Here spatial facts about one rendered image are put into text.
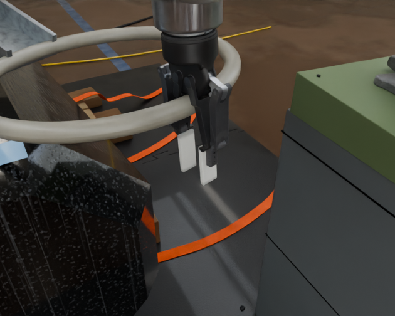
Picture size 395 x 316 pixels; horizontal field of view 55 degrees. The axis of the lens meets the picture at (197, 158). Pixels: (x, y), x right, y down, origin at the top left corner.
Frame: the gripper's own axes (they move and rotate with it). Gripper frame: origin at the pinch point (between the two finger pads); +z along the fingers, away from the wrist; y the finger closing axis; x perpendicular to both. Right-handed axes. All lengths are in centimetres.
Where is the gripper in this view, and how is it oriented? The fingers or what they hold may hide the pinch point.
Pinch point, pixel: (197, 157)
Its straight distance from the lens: 61.1
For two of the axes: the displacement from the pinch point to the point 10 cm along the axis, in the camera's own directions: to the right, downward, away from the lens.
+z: 0.6, 8.3, 5.5
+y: -6.6, -3.9, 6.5
